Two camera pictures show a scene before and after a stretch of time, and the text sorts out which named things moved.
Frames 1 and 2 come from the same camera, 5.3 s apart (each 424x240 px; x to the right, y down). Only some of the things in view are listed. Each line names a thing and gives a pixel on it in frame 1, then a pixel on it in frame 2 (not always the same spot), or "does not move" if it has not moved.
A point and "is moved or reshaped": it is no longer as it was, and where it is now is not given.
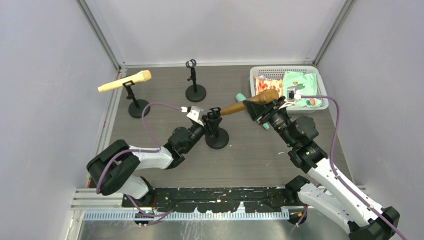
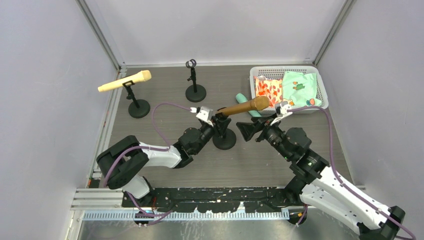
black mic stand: x=136 y=108 does not move
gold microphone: x=268 y=96 is moved or reshaped
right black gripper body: x=262 y=110 → x=261 y=129
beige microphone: x=137 y=77 does not move
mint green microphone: x=239 y=98 does not move
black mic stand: x=194 y=93 does not move
